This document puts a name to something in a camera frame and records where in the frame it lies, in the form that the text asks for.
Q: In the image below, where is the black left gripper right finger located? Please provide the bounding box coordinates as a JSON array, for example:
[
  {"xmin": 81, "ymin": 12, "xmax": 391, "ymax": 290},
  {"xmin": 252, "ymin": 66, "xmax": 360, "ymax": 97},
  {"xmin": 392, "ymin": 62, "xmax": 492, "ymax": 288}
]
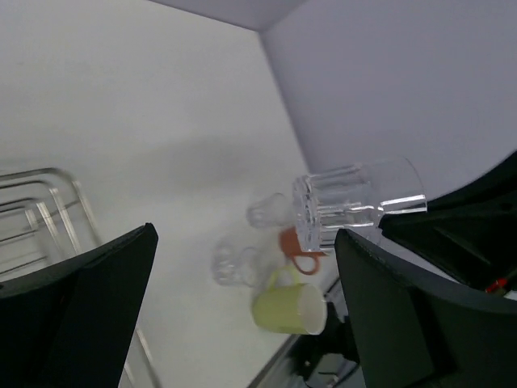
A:
[{"xmin": 334, "ymin": 230, "xmax": 516, "ymax": 387}]

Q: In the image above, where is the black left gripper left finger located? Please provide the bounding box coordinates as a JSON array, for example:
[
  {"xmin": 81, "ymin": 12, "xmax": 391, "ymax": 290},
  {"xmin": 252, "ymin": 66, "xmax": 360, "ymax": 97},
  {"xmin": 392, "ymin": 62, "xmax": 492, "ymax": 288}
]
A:
[{"xmin": 1, "ymin": 223, "xmax": 158, "ymax": 387}]

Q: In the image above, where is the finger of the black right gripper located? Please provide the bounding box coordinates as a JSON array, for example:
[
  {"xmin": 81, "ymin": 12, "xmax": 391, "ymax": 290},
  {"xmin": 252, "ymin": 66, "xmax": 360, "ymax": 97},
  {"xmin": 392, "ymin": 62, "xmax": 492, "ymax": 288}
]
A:
[{"xmin": 379, "ymin": 154, "xmax": 516, "ymax": 295}]

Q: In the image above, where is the large clear glass tumbler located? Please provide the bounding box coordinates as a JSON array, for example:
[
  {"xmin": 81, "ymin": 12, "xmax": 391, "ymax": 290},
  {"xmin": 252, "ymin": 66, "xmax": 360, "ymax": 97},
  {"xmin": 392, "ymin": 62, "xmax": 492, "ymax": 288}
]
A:
[{"xmin": 292, "ymin": 158, "xmax": 427, "ymax": 252}]

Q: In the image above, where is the orange ceramic mug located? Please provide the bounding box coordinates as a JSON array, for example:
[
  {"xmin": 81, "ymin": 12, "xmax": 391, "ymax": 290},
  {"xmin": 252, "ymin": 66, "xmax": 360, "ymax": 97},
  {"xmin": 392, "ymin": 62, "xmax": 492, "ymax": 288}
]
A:
[{"xmin": 278, "ymin": 226, "xmax": 327, "ymax": 276}]

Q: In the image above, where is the yellow-green ceramic mug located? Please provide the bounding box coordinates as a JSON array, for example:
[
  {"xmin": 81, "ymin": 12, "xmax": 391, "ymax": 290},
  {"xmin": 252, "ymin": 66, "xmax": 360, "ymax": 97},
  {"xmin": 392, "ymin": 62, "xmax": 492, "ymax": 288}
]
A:
[{"xmin": 251, "ymin": 265, "xmax": 328, "ymax": 335}]

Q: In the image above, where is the small clear glass middle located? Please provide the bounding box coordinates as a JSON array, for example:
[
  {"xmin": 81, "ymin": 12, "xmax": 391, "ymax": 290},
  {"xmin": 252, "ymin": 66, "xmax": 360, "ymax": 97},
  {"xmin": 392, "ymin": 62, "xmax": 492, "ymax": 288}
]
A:
[{"xmin": 211, "ymin": 238, "xmax": 260, "ymax": 288}]

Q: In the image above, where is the small clear glass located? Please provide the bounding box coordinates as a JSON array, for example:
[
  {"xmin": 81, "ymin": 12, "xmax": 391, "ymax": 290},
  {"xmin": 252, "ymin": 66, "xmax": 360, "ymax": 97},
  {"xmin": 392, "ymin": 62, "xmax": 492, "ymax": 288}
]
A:
[
  {"xmin": 211, "ymin": 238, "xmax": 260, "ymax": 288},
  {"xmin": 246, "ymin": 192, "xmax": 292, "ymax": 229}
]

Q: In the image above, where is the small clear glass right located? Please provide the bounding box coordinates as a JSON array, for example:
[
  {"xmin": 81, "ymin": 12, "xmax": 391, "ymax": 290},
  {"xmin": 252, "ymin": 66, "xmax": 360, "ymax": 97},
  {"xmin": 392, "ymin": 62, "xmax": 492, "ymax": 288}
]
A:
[{"xmin": 246, "ymin": 192, "xmax": 292, "ymax": 229}]

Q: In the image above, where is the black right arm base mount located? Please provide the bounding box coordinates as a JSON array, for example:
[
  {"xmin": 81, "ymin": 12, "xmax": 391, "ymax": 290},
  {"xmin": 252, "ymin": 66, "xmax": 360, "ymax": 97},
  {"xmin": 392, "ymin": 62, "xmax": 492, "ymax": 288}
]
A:
[{"xmin": 289, "ymin": 280, "xmax": 360, "ymax": 387}]

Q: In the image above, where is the metal wire dish rack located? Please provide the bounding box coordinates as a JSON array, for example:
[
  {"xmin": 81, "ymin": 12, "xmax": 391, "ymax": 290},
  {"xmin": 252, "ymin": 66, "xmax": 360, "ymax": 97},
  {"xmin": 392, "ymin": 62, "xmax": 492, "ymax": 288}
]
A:
[{"xmin": 1, "ymin": 167, "xmax": 162, "ymax": 387}]

